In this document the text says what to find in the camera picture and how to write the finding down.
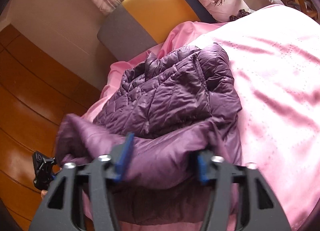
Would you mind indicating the grey yellow blue headboard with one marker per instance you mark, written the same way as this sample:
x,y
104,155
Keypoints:
x,y
137,25

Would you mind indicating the pink bedspread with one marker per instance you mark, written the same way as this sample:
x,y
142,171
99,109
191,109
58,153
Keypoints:
x,y
274,58

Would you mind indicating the person's left hand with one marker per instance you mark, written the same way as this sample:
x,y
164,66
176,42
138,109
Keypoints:
x,y
43,193

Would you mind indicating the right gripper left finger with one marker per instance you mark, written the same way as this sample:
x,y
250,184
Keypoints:
x,y
62,207

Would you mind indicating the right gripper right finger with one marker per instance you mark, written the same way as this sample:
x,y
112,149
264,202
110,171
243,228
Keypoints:
x,y
259,208

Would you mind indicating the wooden wardrobe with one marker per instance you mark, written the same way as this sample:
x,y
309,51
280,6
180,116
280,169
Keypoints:
x,y
36,93

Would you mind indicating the purple quilted down jacket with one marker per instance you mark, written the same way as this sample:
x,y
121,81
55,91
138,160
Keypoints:
x,y
175,106

